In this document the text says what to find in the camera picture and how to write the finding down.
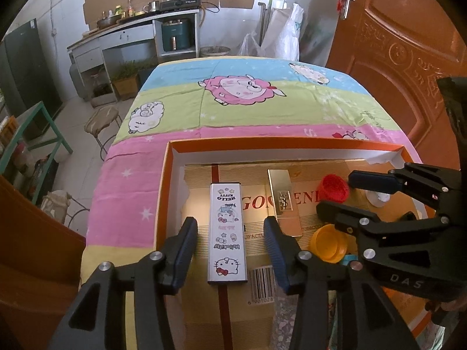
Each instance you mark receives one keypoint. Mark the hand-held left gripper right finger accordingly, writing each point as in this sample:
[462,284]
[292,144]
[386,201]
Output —
[275,259]

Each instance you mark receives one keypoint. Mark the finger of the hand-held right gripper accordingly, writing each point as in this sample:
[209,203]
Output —
[339,213]
[372,181]

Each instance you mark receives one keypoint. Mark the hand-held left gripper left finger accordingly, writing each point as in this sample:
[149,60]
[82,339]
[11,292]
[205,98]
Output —
[186,251]

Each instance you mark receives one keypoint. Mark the white bottle cap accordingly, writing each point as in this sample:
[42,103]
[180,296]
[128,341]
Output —
[377,199]

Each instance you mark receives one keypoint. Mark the red bottle cap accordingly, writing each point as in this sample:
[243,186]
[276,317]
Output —
[334,187]

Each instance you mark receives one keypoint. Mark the orange bottle cap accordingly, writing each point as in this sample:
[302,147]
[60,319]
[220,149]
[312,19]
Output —
[326,242]

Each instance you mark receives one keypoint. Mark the white cartoon cat case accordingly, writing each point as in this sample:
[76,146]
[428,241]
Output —
[226,233]

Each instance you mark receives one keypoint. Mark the gold rectangular box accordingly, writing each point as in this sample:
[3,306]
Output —
[286,204]

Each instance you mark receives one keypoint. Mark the clear floral rectangular box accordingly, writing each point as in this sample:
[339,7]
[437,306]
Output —
[281,321]

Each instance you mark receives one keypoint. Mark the white orange-rimmed box tray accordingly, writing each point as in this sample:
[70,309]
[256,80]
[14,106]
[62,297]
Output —
[284,144]

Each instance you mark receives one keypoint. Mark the carved wooden door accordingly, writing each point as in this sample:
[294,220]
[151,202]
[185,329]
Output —
[401,62]

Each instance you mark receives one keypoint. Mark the white round stool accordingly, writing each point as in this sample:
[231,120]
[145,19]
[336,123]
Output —
[58,204]

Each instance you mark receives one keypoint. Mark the round cushioned metal stool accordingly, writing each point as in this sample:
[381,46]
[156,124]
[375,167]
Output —
[104,118]

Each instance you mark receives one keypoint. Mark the white woven sack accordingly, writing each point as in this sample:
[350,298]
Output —
[288,32]

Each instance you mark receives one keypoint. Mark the box of green plants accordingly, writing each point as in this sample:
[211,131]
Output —
[126,80]

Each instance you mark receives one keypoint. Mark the clear plastic bag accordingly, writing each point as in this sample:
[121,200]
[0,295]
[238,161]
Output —
[250,45]

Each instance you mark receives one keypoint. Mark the round grey basin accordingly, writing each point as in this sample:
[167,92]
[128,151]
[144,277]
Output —
[215,51]

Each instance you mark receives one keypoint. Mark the grey gas cylinder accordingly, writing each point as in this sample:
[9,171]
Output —
[77,78]

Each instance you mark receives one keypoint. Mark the green air fryer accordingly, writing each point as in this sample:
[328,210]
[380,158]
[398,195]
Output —
[176,36]

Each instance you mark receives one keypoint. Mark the grey kitchen counter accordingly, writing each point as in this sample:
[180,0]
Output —
[124,34]

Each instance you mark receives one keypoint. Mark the metal wok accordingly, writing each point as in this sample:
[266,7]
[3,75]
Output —
[109,20]

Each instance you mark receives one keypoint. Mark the dark green refrigerator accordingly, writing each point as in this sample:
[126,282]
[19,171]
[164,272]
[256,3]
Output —
[22,65]

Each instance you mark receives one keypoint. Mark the brown sauce bottle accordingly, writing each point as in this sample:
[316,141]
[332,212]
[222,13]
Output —
[129,9]

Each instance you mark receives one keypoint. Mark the black gas stove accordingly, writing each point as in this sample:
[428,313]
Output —
[181,2]

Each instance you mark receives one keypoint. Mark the green-capped bottle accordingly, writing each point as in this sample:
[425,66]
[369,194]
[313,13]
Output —
[118,10]

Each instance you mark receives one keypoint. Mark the green metal frame table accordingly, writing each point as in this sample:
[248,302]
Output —
[47,115]

